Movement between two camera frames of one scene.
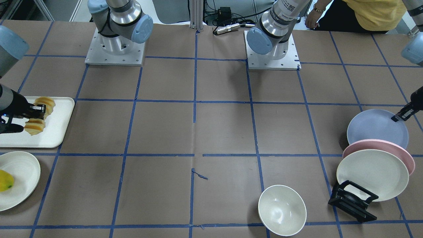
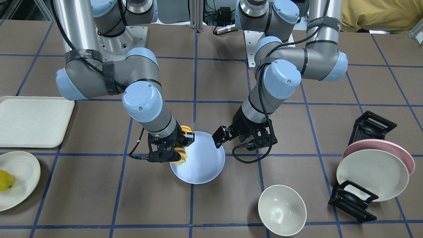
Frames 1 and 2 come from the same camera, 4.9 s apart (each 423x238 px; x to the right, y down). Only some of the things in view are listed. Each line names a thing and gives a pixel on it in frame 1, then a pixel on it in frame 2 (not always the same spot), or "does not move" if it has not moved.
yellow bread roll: [34, 126] → [182, 151]
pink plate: [381, 144] does not move
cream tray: [56, 123] does not move
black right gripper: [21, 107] → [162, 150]
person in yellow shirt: [371, 16] does not move
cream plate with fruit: [26, 170] does not move
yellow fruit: [6, 181] does not move
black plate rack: [354, 198] does not move
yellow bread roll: [50, 103] → [186, 129]
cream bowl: [282, 210] does not move
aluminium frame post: [196, 11] does not move
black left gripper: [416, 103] → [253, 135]
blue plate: [377, 124] → [205, 161]
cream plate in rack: [379, 172] does not move
